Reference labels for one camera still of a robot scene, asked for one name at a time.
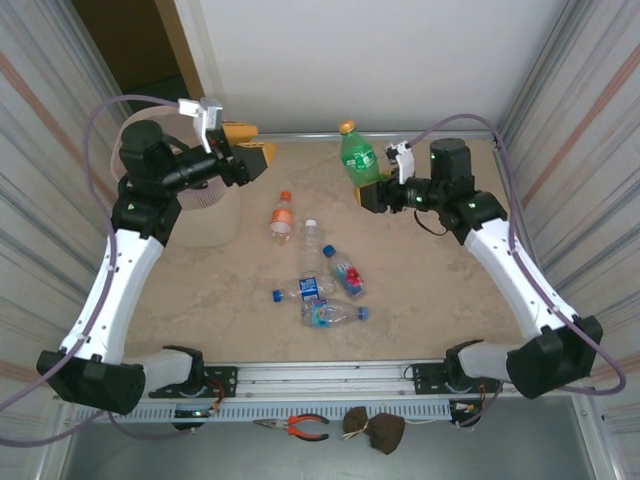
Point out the green bottle yellow cap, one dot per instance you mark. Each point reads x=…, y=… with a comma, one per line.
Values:
x=360, y=160

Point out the orange label bottle orange cap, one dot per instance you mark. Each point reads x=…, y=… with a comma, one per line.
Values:
x=282, y=220

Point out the pink flower bottle blue cap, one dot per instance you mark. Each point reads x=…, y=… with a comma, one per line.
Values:
x=347, y=275

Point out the tall clear bottle white cap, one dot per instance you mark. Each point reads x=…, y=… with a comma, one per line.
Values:
x=311, y=250

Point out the dark blue label clear bottle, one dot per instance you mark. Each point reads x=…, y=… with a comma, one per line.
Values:
x=308, y=288

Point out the colourful label bottle blue cap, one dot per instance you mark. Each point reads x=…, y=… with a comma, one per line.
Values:
x=330, y=313

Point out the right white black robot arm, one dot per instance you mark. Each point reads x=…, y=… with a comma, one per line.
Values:
x=505, y=270

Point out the pink mesh waste bin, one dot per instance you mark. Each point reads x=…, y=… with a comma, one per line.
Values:
x=215, y=225

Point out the brown wooden door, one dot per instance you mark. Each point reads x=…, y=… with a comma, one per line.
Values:
x=180, y=40

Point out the small circuit board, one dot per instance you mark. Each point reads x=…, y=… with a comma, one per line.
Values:
x=465, y=407
x=195, y=413

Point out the brown cloth pouch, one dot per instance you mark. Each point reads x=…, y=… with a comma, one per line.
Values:
x=385, y=432

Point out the grey metal sheet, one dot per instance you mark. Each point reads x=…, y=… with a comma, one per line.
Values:
x=200, y=460

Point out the thin aluminium edge rail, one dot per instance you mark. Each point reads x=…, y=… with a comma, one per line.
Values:
x=310, y=136

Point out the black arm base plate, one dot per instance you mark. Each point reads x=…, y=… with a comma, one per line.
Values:
x=425, y=377
x=225, y=382

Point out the long aluminium base rail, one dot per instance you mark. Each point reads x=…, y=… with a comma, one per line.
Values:
x=320, y=380

